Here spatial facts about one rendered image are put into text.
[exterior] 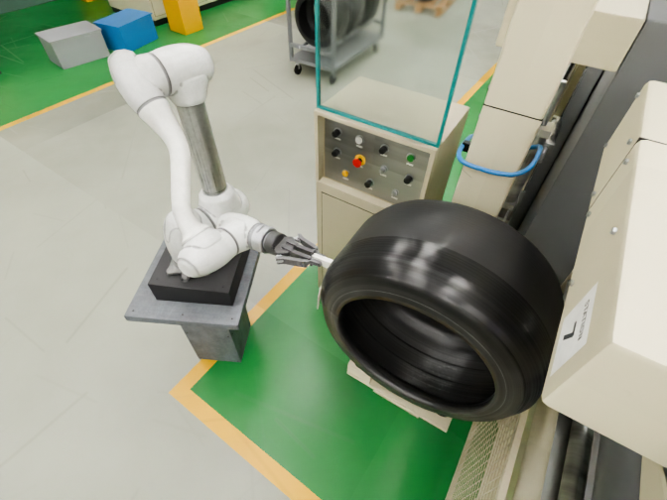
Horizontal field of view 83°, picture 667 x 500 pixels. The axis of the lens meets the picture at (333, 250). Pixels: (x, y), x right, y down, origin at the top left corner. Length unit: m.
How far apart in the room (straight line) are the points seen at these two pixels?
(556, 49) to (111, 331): 2.53
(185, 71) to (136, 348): 1.69
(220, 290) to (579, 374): 1.43
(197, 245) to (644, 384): 1.02
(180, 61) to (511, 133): 1.00
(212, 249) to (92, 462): 1.50
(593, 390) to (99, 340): 2.54
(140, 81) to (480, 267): 1.08
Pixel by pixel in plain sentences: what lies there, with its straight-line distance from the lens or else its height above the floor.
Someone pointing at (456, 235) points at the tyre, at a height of 1.49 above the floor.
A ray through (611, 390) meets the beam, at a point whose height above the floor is 1.72.
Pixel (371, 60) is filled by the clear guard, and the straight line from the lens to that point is 1.51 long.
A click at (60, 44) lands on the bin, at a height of 0.27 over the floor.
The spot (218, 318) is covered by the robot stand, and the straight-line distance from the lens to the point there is 1.73.
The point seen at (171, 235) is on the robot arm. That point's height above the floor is 0.99.
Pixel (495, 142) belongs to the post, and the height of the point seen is 1.58.
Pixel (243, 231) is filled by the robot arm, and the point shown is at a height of 1.22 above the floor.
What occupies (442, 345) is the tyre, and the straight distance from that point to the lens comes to 1.36.
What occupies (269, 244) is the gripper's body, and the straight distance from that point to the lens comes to 1.17.
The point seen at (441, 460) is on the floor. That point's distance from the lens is 2.20.
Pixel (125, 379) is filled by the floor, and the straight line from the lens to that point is 2.51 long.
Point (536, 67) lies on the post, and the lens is 0.94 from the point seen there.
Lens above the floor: 2.07
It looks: 48 degrees down
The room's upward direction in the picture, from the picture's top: 1 degrees clockwise
